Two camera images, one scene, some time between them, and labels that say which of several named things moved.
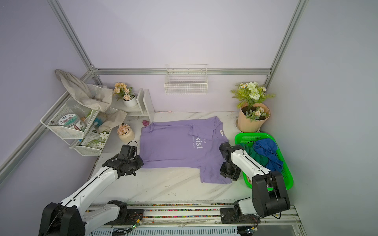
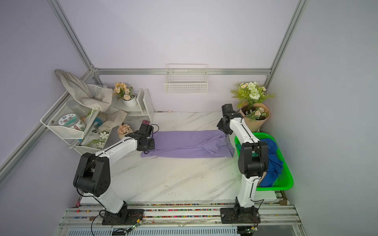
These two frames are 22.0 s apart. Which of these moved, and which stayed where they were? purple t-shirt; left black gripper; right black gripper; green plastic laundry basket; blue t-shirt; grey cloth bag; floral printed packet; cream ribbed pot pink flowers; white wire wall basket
Moved: left black gripper; purple t-shirt; right black gripper
Stayed: cream ribbed pot pink flowers; green plastic laundry basket; blue t-shirt; white wire wall basket; grey cloth bag; floral printed packet
